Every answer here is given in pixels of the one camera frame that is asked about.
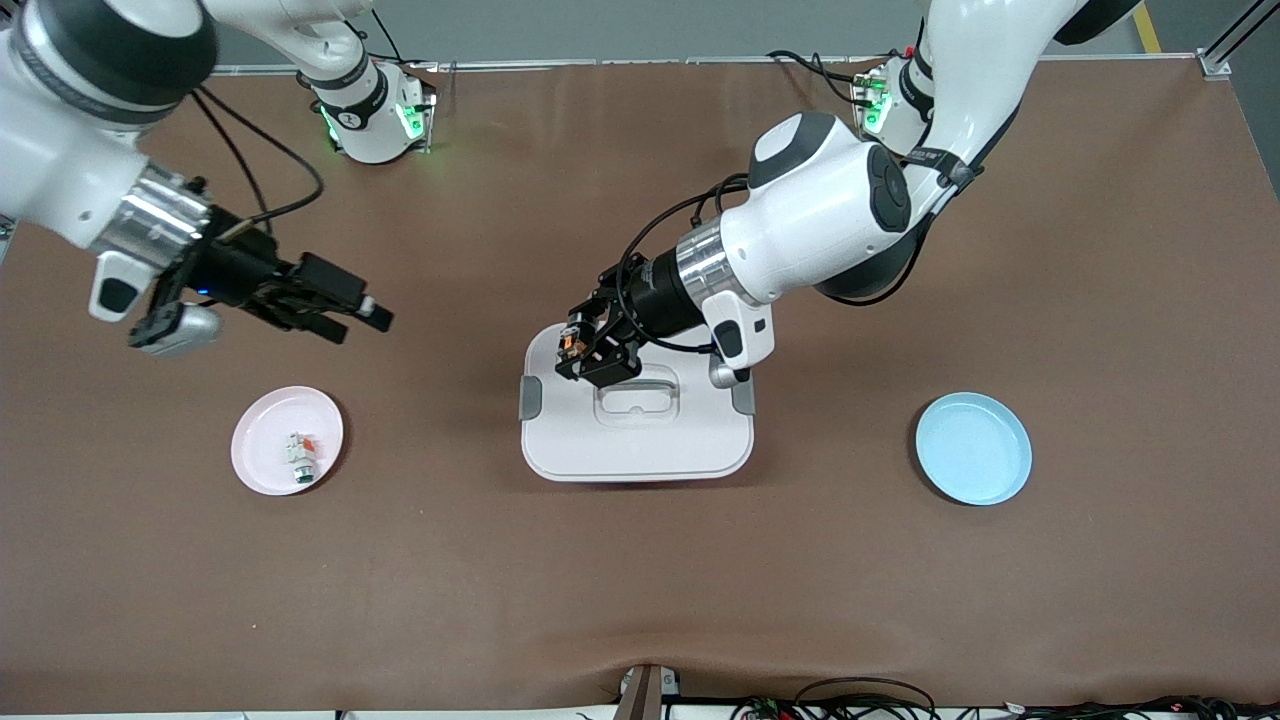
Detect white lidded storage box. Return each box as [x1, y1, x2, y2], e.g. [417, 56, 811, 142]
[518, 318, 757, 485]

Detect pink plate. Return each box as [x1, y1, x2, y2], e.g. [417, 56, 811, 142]
[230, 385, 345, 498]

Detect light blue plate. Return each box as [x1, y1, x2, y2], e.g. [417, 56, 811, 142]
[915, 392, 1034, 507]

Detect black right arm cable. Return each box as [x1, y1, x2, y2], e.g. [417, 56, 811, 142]
[190, 85, 327, 242]

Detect white and green switch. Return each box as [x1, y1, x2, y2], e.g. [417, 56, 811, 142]
[282, 431, 327, 489]

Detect aluminium table edge rail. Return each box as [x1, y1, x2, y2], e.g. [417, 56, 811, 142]
[210, 55, 926, 79]

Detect black right base cable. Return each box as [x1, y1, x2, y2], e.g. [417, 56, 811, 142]
[368, 8, 432, 71]

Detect black base cable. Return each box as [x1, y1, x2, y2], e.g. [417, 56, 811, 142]
[765, 48, 887, 107]
[368, 8, 432, 71]

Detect black left base cable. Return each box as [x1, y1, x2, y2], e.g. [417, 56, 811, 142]
[765, 48, 887, 107]

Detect black cable loop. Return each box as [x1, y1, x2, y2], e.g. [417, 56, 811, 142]
[730, 676, 942, 720]

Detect aluminium frame post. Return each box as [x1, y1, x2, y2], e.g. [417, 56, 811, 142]
[1195, 0, 1280, 81]

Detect black cable bundle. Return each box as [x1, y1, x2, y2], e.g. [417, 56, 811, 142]
[1000, 694, 1280, 720]

